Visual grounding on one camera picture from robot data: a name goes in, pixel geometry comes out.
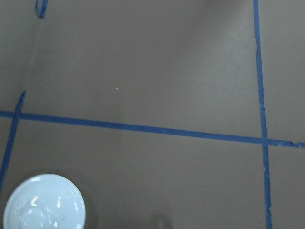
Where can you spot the white ceramic cup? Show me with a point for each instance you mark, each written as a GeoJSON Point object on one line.
{"type": "Point", "coordinates": [46, 201]}

